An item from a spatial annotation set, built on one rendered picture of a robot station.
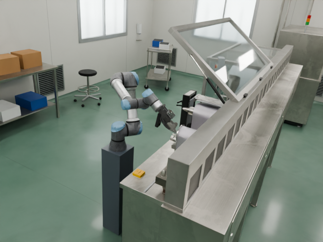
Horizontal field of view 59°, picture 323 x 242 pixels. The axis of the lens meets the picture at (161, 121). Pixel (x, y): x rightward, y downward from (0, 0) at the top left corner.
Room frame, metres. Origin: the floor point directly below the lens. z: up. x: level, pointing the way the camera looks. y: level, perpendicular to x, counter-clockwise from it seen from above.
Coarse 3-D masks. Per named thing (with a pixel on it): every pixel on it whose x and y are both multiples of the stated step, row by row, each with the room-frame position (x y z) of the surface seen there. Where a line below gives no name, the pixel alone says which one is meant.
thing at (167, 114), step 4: (164, 104) 1.84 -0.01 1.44; (160, 108) 1.81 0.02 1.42; (164, 108) 1.80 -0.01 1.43; (160, 112) 1.82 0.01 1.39; (164, 112) 1.80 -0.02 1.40; (168, 112) 1.80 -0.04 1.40; (172, 112) 1.83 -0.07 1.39; (164, 116) 1.78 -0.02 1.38; (168, 116) 1.78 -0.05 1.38; (172, 116) 1.79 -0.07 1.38; (164, 120) 1.79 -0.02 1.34; (168, 120) 1.78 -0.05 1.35
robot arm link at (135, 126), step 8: (128, 72) 2.28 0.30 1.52; (128, 80) 2.23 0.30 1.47; (136, 80) 2.26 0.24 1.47; (128, 88) 2.21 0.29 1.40; (128, 112) 2.17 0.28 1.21; (136, 112) 2.19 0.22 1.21; (128, 120) 2.15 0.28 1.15; (136, 120) 2.15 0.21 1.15; (128, 128) 2.10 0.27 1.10; (136, 128) 2.12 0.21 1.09
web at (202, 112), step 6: (198, 108) 1.94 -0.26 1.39; (204, 108) 1.93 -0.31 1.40; (210, 108) 1.92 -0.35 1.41; (216, 108) 1.92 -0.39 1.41; (198, 114) 1.91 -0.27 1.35; (204, 114) 1.89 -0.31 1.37; (210, 114) 1.88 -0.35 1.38; (192, 120) 1.93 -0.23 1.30; (198, 120) 1.91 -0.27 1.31; (204, 120) 1.88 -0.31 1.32; (192, 126) 1.93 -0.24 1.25; (198, 126) 1.91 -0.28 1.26; (180, 132) 1.73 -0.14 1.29; (186, 132) 1.72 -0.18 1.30; (192, 132) 1.71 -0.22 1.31; (180, 138) 1.71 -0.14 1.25; (186, 138) 1.69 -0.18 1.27; (180, 144) 1.70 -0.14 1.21
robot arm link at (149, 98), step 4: (144, 92) 1.86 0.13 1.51; (148, 92) 1.86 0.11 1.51; (152, 92) 1.88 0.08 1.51; (144, 96) 1.86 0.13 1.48; (148, 96) 1.85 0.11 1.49; (152, 96) 1.85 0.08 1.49; (144, 100) 1.88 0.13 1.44; (148, 100) 1.84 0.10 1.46; (152, 100) 1.83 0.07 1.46; (156, 100) 1.84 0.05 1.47; (148, 104) 1.88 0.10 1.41; (152, 104) 1.83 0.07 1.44
